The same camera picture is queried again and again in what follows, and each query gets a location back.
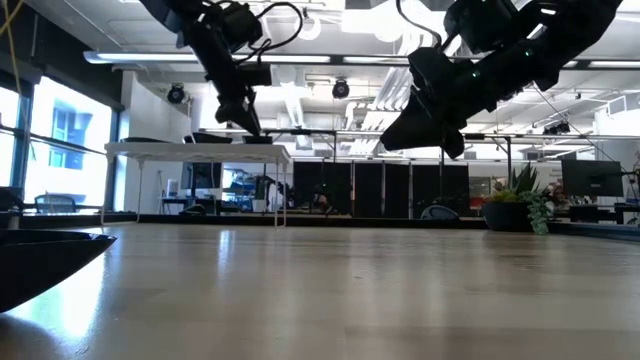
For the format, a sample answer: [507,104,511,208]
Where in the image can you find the black table edge rail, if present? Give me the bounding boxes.
[0,212,640,242]

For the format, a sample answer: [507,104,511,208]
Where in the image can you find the person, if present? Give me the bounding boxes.
[312,192,335,214]

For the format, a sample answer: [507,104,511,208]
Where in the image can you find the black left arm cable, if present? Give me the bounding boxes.
[233,1,305,65]

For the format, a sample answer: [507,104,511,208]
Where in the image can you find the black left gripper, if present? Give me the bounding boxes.
[187,19,274,136]

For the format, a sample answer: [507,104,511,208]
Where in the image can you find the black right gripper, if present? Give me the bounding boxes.
[380,47,501,160]

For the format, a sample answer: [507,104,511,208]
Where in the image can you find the white ring light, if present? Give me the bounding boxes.
[299,17,323,42]

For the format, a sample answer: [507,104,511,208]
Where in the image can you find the grey office chair back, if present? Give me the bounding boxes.
[420,204,460,222]

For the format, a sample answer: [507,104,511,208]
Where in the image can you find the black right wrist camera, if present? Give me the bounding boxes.
[443,0,521,54]

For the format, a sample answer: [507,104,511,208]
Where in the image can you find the white wire rack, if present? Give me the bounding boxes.
[103,142,292,229]

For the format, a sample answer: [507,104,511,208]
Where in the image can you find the dark background monitor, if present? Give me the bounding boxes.
[180,162,224,190]

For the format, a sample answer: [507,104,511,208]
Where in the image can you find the black folding partition screen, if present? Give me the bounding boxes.
[292,160,470,219]

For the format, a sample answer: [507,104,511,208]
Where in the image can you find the mesh office chair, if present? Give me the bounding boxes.
[34,193,77,215]

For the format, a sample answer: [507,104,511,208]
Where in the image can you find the large black boat-shaped plate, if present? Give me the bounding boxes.
[0,228,117,315]

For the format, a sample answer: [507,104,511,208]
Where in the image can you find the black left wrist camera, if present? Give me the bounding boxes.
[219,2,265,51]

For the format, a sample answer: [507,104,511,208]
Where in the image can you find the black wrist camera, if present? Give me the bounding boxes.
[219,2,265,51]
[443,0,521,54]

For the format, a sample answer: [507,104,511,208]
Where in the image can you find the dark office desk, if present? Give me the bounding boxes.
[567,202,640,225]

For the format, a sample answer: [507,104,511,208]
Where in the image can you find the black deep bowl plate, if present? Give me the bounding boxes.
[183,131,234,145]

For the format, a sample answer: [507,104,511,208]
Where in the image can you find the potted succulent plant black pot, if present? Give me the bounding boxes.
[482,162,552,236]

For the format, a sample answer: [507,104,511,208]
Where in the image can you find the black computer monitor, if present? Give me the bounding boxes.
[560,159,624,198]

